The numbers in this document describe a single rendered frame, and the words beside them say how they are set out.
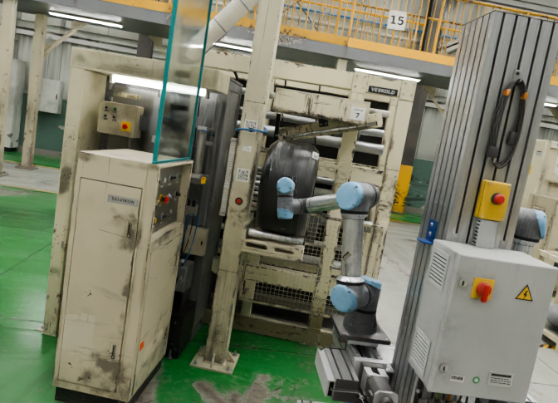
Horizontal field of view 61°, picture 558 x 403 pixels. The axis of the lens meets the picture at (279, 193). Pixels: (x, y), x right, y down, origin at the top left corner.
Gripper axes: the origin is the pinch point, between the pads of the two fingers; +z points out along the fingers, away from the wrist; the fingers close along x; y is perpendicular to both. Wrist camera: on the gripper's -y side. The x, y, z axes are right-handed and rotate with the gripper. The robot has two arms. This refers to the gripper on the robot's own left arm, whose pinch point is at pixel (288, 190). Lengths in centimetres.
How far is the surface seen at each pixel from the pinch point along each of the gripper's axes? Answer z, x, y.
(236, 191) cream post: 29.4, 32.8, -6.7
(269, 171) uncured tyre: 9.6, 13.1, 8.2
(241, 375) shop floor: 37, 10, -118
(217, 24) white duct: 46, 67, 95
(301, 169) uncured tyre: 10.3, -4.3, 12.4
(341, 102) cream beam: 48, -19, 60
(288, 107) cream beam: 49, 13, 51
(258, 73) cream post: 21, 31, 63
